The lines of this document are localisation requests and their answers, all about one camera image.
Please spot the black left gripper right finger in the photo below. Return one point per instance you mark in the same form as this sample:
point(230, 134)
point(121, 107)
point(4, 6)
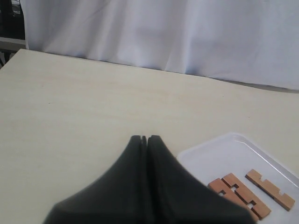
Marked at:
point(179, 198)

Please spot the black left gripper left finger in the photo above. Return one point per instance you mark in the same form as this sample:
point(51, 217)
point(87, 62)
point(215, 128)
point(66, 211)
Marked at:
point(120, 196)

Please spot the wooden notched piece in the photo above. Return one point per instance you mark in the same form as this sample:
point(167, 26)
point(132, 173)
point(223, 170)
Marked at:
point(256, 206)
point(223, 190)
point(272, 190)

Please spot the white plastic tray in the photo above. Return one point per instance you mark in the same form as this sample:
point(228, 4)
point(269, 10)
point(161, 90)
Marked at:
point(234, 153)

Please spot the white backdrop cloth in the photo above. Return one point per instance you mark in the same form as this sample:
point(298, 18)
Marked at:
point(248, 41)

